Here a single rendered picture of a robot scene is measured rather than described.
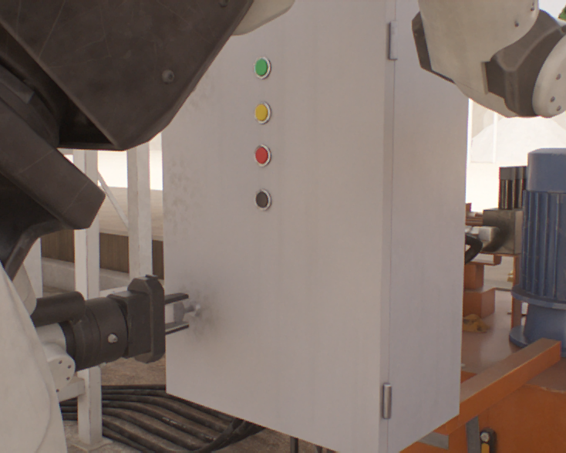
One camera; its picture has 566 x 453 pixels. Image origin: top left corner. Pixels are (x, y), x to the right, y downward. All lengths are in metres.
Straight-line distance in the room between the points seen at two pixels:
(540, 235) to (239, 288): 0.78
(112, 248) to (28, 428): 4.75
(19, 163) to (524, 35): 0.38
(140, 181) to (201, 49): 3.97
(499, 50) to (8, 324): 0.40
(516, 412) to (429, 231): 0.57
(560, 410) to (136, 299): 0.80
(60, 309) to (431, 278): 0.48
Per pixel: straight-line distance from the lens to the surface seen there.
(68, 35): 0.39
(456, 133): 1.02
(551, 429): 1.44
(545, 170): 1.58
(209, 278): 1.07
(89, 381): 2.56
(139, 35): 0.40
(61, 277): 5.30
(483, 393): 1.24
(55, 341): 0.91
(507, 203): 1.75
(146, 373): 3.36
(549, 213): 1.58
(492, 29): 0.57
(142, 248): 4.44
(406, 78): 0.90
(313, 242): 0.92
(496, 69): 0.59
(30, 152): 0.40
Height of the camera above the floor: 1.05
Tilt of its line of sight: 7 degrees down
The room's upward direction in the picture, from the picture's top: straight up
